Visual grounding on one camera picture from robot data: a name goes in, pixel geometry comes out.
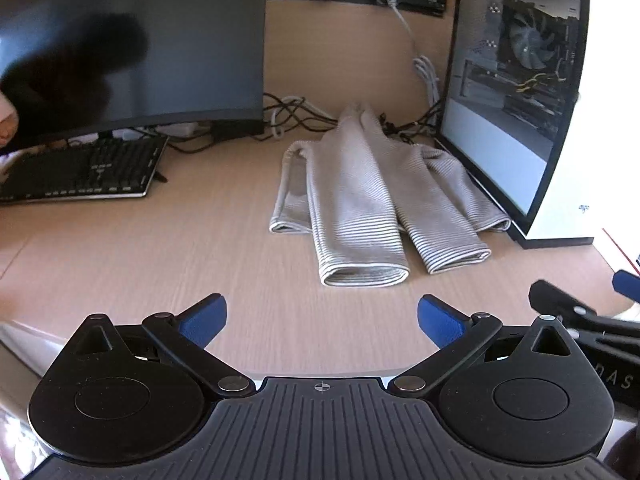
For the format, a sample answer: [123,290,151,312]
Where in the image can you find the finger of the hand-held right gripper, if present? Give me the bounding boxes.
[612,269,640,305]
[529,280,640,333]

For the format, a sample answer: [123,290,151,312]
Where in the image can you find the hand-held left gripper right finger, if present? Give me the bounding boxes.
[388,295,577,399]

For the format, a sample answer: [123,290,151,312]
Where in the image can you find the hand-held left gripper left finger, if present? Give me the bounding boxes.
[74,293,255,397]

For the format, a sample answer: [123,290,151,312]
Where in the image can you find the grey striped pants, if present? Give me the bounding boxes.
[269,101,513,288]

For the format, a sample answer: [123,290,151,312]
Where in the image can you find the white power strip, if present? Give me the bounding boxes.
[159,122,213,138]

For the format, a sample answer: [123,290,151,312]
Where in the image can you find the black keyboard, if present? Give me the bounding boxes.
[0,135,170,204]

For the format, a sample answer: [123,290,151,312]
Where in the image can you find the white computer case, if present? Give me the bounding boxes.
[434,0,605,251]

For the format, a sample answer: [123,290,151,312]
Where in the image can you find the pale fluffy thing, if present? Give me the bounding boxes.
[0,92,22,148]

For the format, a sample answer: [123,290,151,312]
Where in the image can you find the black curved monitor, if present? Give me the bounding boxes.
[0,0,269,150]

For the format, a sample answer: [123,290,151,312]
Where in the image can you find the bundle of black cables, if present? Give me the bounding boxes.
[165,91,443,153]

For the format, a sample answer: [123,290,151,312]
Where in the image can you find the white power cable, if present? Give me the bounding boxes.
[380,0,442,106]

